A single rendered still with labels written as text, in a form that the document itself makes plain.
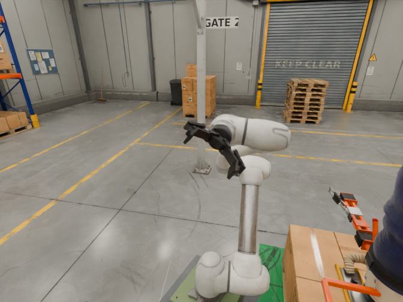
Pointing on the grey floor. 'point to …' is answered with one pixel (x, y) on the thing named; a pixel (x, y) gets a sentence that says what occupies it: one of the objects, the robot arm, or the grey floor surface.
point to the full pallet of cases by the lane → (188, 108)
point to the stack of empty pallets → (304, 99)
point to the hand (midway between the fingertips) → (210, 155)
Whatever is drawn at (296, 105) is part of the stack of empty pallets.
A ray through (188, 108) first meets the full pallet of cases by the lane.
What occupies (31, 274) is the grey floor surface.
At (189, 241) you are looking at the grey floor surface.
